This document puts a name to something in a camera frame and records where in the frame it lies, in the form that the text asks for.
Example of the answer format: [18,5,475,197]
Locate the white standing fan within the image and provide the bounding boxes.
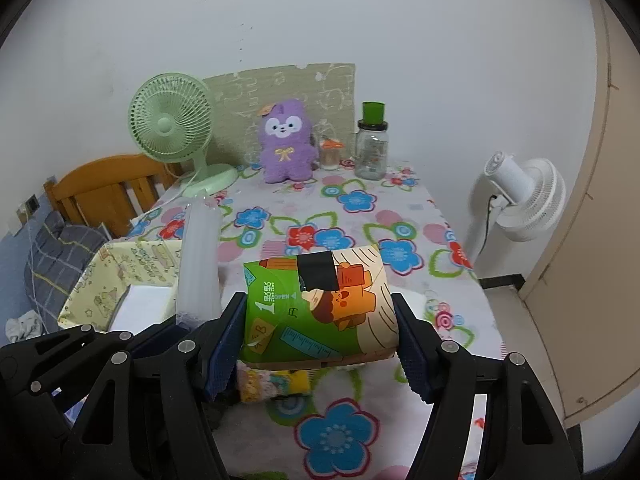
[467,150,567,271]

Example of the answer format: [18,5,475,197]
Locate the wall socket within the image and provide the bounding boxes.
[17,195,41,221]

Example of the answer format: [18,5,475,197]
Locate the small jar with orange lid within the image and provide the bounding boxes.
[319,137,345,172]

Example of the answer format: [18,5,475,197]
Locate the black fan cable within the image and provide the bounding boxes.
[479,194,497,257]

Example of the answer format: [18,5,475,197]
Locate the grey plaid pillow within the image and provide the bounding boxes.
[24,210,108,333]

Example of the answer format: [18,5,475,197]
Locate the clear plastic cup stack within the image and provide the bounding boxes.
[175,199,223,328]

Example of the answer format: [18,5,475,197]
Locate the beige door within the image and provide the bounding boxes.
[520,0,640,421]

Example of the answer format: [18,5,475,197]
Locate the green orange printed tissue pack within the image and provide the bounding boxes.
[239,244,401,368]

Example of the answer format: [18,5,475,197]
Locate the white tissue pack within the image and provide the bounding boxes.
[110,284,178,332]

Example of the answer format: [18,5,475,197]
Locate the floral tablecloth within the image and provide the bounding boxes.
[57,160,506,480]

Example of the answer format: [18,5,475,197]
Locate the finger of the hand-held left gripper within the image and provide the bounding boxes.
[0,324,136,378]
[131,321,193,361]

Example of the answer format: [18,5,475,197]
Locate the small yellow printed packet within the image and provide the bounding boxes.
[240,367,313,403]

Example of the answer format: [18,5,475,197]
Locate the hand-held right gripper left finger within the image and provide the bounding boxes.
[62,292,248,480]

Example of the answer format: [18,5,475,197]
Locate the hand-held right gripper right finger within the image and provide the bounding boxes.
[392,291,583,480]

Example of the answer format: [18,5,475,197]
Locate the beige printed cardboard sheet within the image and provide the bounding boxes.
[202,62,357,166]

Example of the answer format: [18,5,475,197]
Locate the white crumpled cloth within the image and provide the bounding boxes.
[5,310,46,343]

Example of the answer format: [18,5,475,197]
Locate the purple plush toy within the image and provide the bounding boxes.
[257,99,319,184]

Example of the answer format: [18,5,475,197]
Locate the white fan cable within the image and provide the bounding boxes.
[132,175,201,226]

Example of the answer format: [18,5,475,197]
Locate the green desk fan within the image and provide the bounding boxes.
[128,73,240,198]

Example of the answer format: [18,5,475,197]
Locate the yellow printed storage box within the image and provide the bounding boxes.
[57,239,183,333]

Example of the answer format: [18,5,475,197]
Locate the blue bedsheet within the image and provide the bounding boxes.
[0,230,32,346]

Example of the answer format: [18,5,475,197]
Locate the glass jar with green lid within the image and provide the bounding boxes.
[354,101,391,181]

